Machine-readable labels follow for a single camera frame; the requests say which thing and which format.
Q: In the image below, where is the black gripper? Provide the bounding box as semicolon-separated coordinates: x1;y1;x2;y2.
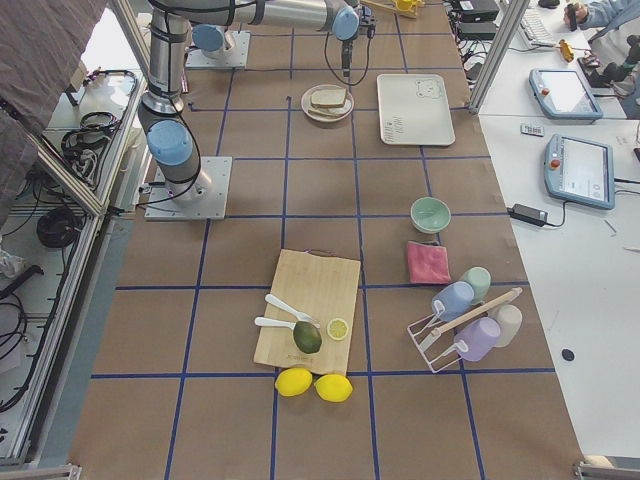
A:
341;39;353;77

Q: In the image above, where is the bread slice brown crust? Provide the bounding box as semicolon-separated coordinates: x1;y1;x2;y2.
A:
310;87;347;108

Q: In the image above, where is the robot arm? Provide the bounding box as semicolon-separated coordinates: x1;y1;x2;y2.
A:
139;1;364;204

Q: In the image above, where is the bread slice on plate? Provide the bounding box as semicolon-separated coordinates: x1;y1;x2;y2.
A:
306;103;351;119

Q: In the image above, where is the wooden dish rack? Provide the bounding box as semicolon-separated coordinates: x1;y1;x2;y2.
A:
360;0;425;19

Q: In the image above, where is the white bear tray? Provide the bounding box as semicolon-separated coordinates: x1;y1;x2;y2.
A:
376;74;455;146

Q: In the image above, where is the green bowl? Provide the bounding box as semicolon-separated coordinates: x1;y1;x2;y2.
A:
410;197;451;234

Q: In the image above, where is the pink cloth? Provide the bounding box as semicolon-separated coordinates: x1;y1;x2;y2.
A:
406;241;451;285

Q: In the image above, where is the teach pendant far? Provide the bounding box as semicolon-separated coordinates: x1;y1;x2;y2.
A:
529;69;603;122

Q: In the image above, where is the teach pendant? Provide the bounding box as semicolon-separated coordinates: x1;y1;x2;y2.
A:
543;134;615;210
529;69;603;122

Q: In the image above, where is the wooden cutting board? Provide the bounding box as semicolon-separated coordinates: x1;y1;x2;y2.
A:
253;249;361;375

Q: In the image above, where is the white plastic knife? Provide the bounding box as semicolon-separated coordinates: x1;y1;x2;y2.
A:
265;293;320;328

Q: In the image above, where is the black power adapter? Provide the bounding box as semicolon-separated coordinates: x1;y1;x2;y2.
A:
507;203;548;227

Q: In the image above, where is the green cup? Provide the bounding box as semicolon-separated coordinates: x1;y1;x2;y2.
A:
459;266;492;305

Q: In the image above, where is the blue cup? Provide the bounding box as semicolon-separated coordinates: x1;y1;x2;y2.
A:
432;281;475;322

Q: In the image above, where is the teach pendant near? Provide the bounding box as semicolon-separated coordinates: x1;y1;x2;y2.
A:
543;134;615;210

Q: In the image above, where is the lemon half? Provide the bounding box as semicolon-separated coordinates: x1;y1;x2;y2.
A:
326;318;350;341

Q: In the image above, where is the green avocado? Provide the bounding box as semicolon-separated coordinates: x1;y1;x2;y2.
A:
293;321;322;354

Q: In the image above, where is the beige cup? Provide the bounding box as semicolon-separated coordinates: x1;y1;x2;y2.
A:
488;304;523;348

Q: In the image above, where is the purple cup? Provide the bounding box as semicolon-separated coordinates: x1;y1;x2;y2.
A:
454;316;501;362

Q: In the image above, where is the yellow lemon left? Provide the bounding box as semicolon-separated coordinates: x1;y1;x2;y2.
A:
274;367;313;397

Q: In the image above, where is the yellow lemon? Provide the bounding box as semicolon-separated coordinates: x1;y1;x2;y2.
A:
314;374;353;403
274;367;313;397

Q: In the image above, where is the yellow lemon right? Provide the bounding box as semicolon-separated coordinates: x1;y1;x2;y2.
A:
314;374;353;403

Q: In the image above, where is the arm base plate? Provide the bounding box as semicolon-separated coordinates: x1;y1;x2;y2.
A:
143;156;232;221
185;30;251;70

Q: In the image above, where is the aluminium frame post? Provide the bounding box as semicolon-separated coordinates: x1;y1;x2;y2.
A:
468;0;528;114

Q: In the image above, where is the white wire cup rack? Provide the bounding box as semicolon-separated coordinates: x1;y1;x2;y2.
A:
406;287;524;374

